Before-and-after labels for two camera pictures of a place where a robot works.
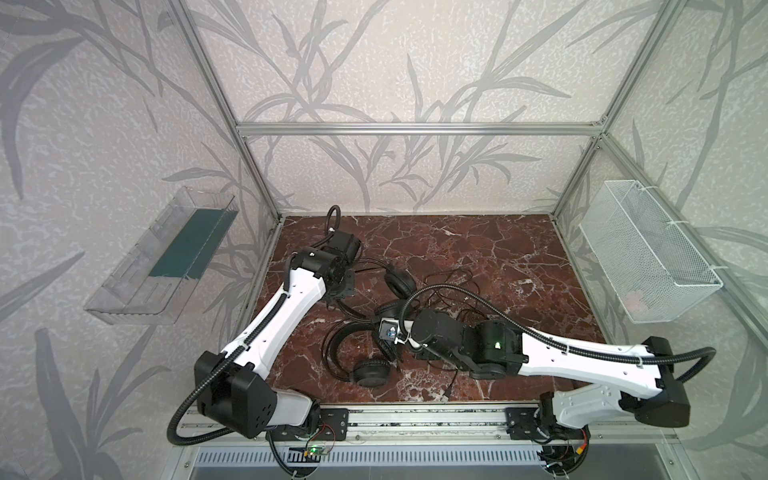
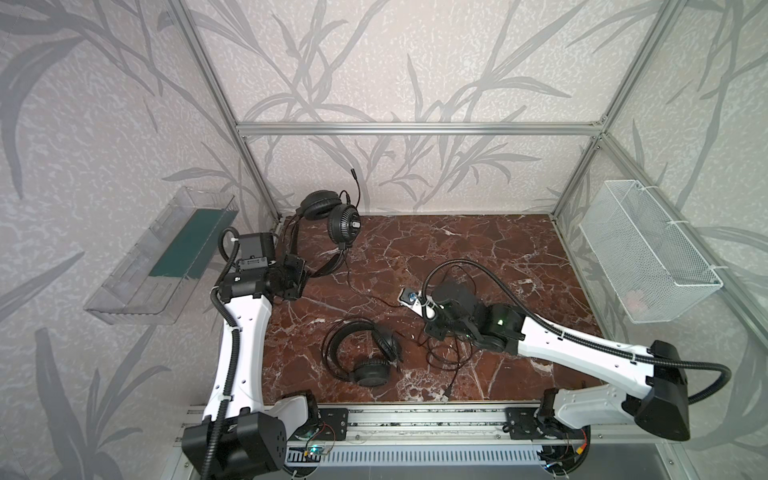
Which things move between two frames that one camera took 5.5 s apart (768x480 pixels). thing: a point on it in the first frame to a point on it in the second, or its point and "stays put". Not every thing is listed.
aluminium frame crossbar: [595, 130] stays put
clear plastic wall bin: [151, 283] stays put
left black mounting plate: [333, 426] stays put
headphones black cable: [476, 311] to [359, 288]
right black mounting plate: [521, 424] stays put
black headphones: [399, 281] to [344, 222]
